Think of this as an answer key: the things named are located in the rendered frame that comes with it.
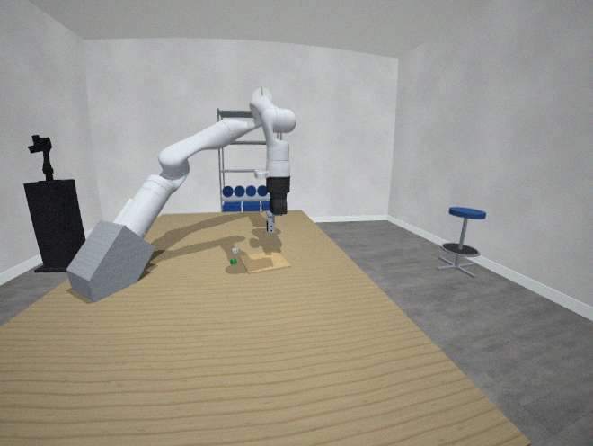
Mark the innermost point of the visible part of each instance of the tan mat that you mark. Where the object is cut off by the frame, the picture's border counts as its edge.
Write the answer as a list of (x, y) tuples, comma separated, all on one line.
[(264, 262)]

